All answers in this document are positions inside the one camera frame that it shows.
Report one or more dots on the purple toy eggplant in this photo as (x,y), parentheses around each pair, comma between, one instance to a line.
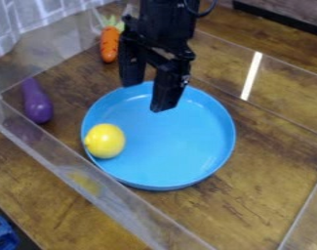
(37,106)

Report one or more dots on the blue object at corner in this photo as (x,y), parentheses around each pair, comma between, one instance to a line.
(8,238)

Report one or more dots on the clear acrylic enclosure wall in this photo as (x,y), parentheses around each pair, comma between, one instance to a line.
(255,205)

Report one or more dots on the white checkered cloth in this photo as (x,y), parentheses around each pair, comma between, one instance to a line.
(25,15)

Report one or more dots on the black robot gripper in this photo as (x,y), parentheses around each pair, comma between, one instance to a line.
(163,26)

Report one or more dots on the yellow lemon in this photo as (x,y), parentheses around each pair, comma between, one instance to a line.
(104,140)

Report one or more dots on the blue round tray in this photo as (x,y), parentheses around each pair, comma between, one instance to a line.
(175,147)

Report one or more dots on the orange toy carrot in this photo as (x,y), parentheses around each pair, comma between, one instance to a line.
(108,40)

